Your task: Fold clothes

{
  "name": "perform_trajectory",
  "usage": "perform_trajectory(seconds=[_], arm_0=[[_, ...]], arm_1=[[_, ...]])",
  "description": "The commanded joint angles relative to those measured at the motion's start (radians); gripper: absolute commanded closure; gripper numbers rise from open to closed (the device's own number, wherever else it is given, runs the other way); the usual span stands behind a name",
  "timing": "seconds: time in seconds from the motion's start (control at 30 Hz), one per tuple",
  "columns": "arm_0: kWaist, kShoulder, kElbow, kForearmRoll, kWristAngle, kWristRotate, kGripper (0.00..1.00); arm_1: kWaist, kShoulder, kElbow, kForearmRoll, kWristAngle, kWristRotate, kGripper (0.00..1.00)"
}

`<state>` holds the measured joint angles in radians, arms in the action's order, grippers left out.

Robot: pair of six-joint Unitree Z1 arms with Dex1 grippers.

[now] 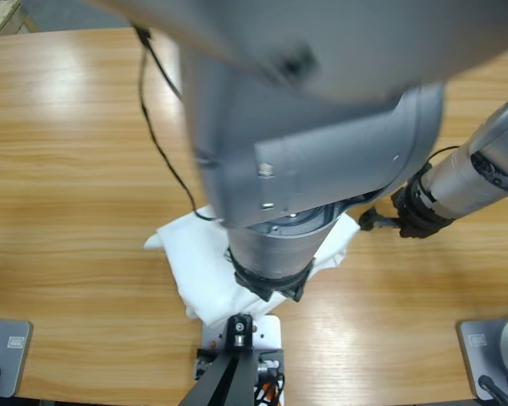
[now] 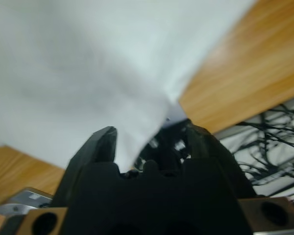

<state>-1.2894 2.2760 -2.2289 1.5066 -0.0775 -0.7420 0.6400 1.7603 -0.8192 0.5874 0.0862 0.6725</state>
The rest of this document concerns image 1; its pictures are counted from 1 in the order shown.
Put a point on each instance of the dark camera post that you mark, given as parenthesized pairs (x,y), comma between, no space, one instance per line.
(233,380)

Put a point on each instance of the white mounting block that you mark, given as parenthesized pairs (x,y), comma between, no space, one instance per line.
(267,332)

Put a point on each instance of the wooden crate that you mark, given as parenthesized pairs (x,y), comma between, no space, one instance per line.
(4,17)

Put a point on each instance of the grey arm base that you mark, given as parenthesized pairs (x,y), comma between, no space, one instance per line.
(8,363)
(482,351)

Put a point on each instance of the silver connector block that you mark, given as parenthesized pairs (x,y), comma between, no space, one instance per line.
(267,365)

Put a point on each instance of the white T-shirt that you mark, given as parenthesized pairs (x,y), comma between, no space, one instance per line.
(194,254)

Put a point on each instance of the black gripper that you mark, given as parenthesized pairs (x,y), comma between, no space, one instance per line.
(419,215)
(275,287)

